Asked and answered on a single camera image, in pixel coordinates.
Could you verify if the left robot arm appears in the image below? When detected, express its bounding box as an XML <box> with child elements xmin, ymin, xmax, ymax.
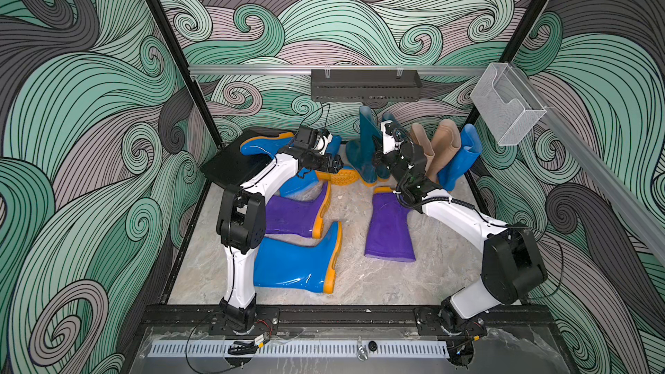
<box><xmin>209</xmin><ymin>126</ymin><xmax>343</xmax><ymax>332</ymax></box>

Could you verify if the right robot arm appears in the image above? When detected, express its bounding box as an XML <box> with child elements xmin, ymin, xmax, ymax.
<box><xmin>374</xmin><ymin>119</ymin><xmax>548</xmax><ymax>334</ymax></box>

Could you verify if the aluminium rail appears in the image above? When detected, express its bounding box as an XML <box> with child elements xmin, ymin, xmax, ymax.
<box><xmin>509</xmin><ymin>65</ymin><xmax>664</xmax><ymax>261</ymax></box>
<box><xmin>189</xmin><ymin>64</ymin><xmax>487</xmax><ymax>76</ymax></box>

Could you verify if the purple boot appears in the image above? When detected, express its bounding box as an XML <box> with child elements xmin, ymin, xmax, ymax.
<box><xmin>365</xmin><ymin>187</ymin><xmax>416</xmax><ymax>262</ymax></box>
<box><xmin>266</xmin><ymin>184</ymin><xmax>331</xmax><ymax>239</ymax></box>

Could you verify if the beige boot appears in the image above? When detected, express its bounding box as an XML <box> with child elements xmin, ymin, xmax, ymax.
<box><xmin>410</xmin><ymin>123</ymin><xmax>435</xmax><ymax>173</ymax></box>
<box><xmin>426</xmin><ymin>119</ymin><xmax>462</xmax><ymax>182</ymax></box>

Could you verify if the teal boot back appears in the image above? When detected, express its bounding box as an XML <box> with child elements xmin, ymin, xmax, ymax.
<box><xmin>346</xmin><ymin>106</ymin><xmax>379</xmax><ymax>186</ymax></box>

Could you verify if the small blue boot orange sole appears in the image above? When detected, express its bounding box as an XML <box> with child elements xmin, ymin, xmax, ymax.
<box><xmin>315</xmin><ymin>135</ymin><xmax>360</xmax><ymax>186</ymax></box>

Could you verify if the aluminium rail right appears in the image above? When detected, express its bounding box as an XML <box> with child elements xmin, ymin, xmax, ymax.
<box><xmin>509</xmin><ymin>65</ymin><xmax>664</xmax><ymax>261</ymax></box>

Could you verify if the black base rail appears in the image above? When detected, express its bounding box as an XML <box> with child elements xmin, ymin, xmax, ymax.
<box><xmin>140</xmin><ymin>305</ymin><xmax>554</xmax><ymax>338</ymax></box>

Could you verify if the large blue boot front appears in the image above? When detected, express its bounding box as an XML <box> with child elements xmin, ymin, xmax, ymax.
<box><xmin>254</xmin><ymin>222</ymin><xmax>343</xmax><ymax>294</ymax></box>

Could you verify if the black case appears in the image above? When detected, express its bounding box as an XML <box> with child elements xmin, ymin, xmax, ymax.
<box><xmin>200</xmin><ymin>127</ymin><xmax>284</xmax><ymax>188</ymax></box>

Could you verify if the clear mesh wall bin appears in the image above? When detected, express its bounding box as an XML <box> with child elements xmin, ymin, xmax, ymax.
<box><xmin>470</xmin><ymin>62</ymin><xmax>547</xmax><ymax>146</ymax></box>

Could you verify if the teal boot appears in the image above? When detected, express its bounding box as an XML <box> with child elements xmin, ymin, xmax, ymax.
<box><xmin>372</xmin><ymin>113</ymin><xmax>399</xmax><ymax>181</ymax></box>
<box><xmin>346</xmin><ymin>106</ymin><xmax>379</xmax><ymax>186</ymax></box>

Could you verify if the aluminium rail back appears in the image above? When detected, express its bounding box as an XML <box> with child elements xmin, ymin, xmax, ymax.
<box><xmin>189</xmin><ymin>64</ymin><xmax>487</xmax><ymax>76</ymax></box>

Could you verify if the black wall shelf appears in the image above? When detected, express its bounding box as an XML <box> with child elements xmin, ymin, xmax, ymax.
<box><xmin>310</xmin><ymin>69</ymin><xmax>423</xmax><ymax>104</ymax></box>

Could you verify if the white slotted cable duct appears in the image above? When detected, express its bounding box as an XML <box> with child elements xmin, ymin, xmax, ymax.
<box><xmin>147</xmin><ymin>339</ymin><xmax>450</xmax><ymax>359</ymax></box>

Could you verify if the beige boot back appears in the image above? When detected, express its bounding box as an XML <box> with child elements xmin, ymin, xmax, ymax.
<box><xmin>410</xmin><ymin>123</ymin><xmax>435</xmax><ymax>173</ymax></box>

